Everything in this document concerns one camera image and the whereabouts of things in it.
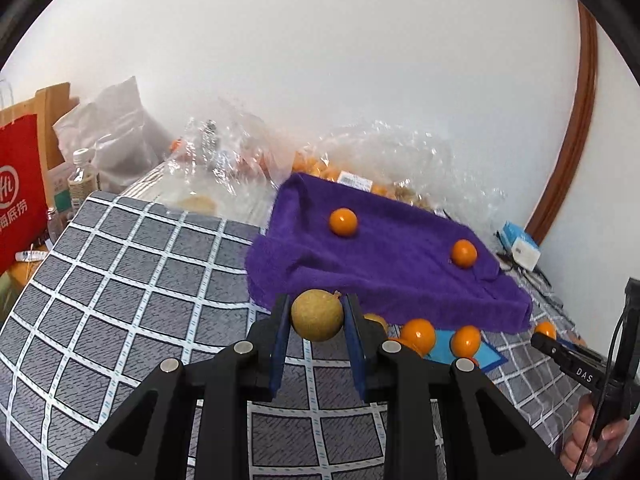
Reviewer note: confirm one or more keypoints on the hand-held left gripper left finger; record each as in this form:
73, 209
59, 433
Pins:
279, 360

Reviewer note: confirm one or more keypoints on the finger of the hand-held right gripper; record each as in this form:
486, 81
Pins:
570, 360

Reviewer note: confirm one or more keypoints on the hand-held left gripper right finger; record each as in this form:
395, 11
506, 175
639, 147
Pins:
356, 360

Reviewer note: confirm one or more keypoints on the brown longan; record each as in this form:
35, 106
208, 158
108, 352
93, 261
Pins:
317, 314

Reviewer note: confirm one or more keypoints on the person's right hand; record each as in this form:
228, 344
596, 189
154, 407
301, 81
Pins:
580, 445

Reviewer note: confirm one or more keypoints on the purple towel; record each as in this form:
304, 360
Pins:
400, 280

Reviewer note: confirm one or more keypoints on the blue white tissue box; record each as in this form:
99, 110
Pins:
522, 245

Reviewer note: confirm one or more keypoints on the small orange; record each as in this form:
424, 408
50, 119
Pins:
343, 222

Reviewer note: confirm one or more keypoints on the grey checked bed sheet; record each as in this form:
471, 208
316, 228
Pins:
125, 285

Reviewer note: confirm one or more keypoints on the large clear bag of oranges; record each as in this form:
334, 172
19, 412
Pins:
400, 160

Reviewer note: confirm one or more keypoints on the small clear plastic bag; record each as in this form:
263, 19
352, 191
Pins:
225, 150

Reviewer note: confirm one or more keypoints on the clear water bottle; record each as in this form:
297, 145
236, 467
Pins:
82, 180

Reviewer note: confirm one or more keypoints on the white tube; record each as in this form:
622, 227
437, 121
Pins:
30, 255

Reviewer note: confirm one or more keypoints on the white plastic bag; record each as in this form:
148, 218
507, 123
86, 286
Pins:
120, 130

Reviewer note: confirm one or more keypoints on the red paper bag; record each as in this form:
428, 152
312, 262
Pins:
20, 185

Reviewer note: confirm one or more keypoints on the brown cardboard box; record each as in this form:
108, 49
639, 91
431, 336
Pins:
52, 125

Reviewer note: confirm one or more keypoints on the brown wooden door frame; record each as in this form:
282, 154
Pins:
575, 125

